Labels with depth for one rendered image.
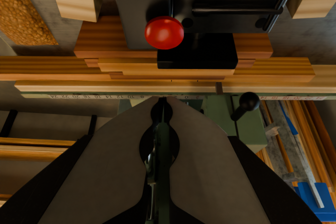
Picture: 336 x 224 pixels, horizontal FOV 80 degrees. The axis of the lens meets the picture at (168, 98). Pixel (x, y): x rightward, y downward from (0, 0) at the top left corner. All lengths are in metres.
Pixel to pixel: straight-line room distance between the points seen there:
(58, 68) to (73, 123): 2.57
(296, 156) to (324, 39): 0.80
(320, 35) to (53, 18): 0.40
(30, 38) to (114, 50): 0.15
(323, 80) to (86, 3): 0.39
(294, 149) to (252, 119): 0.88
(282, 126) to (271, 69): 0.81
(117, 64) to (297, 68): 0.29
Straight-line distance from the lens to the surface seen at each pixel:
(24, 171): 2.94
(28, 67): 0.42
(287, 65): 0.40
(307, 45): 0.41
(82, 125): 2.90
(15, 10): 0.34
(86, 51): 0.27
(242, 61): 0.31
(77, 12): 0.27
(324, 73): 0.46
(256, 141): 0.26
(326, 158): 1.79
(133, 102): 0.72
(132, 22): 0.17
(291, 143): 1.15
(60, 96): 0.42
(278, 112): 1.19
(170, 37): 0.16
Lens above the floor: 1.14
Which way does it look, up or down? 30 degrees down
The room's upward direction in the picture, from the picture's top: 179 degrees counter-clockwise
